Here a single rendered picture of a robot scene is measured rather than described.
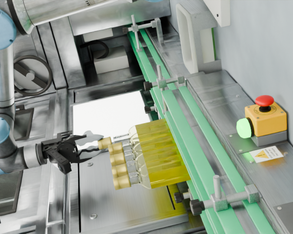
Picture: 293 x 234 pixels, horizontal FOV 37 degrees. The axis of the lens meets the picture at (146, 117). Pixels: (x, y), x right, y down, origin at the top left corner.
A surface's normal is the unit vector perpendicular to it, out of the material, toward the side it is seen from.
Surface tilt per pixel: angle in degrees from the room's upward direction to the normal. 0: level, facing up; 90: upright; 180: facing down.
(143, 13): 90
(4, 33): 84
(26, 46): 90
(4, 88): 109
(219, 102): 90
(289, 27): 0
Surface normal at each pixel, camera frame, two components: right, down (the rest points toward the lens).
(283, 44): -0.97, 0.22
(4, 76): 0.51, 0.57
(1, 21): 0.05, 0.63
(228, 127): -0.17, -0.86
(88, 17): 0.15, 0.45
